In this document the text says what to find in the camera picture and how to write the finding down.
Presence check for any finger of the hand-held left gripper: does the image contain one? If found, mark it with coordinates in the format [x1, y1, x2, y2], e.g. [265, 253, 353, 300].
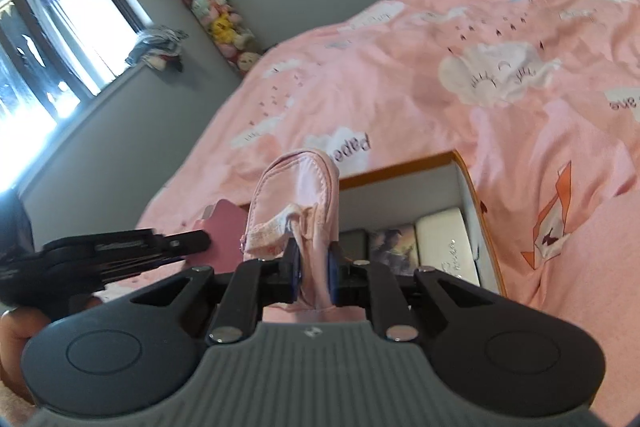
[42, 228, 212, 259]
[65, 254, 168, 290]

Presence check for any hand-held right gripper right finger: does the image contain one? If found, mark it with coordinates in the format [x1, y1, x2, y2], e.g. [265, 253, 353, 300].
[327, 243, 503, 343]

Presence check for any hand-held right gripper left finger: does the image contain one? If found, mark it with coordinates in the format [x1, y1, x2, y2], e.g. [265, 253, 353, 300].
[129, 238, 302, 344]

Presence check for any grey rectangular box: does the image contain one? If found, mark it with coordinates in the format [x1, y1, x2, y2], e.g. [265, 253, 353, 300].
[340, 229, 369, 264]

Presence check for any pink card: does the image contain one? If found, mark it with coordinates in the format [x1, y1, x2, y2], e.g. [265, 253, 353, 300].
[192, 200, 252, 269]

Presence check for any pink fabric pouch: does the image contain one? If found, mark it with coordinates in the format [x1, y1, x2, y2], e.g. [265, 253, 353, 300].
[240, 148, 367, 324]

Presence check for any orange cardboard box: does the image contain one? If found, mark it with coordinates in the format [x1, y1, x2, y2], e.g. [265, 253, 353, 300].
[337, 150, 507, 299]

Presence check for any person's left hand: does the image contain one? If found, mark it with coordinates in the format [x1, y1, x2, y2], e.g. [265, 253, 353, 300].
[0, 299, 103, 404]

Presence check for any dark printed box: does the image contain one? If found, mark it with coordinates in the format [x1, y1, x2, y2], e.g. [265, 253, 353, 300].
[367, 224, 419, 279]

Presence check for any white rectangular box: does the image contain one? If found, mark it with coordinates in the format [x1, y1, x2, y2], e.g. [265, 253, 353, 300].
[416, 206, 482, 289]

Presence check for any pile of clothes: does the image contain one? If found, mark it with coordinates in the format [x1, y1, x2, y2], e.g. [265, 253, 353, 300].
[125, 25, 189, 74]

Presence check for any window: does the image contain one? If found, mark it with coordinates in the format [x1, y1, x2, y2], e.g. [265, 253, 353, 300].
[0, 0, 152, 190]

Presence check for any pink cloud print blanket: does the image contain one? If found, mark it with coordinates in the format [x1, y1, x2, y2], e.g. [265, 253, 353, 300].
[0, 0, 640, 427]

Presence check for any column of plush toys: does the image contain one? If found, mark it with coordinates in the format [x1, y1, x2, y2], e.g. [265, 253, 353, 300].
[172, 0, 264, 78]

